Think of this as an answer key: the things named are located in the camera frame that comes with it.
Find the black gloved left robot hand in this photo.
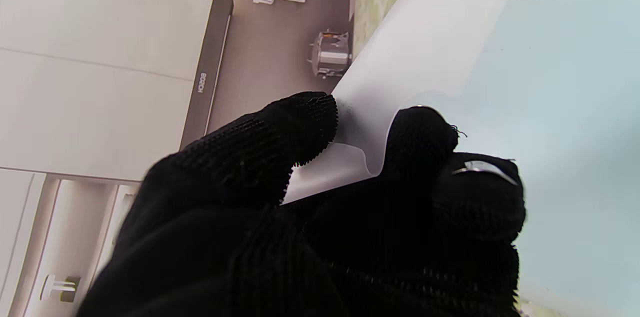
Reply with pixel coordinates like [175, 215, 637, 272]
[75, 90, 527, 317]

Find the light blue translucent folder cover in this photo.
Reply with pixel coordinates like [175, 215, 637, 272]
[282, 0, 640, 317]

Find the printed kitchen scene backdrop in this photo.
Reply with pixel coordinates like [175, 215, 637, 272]
[0, 0, 427, 317]

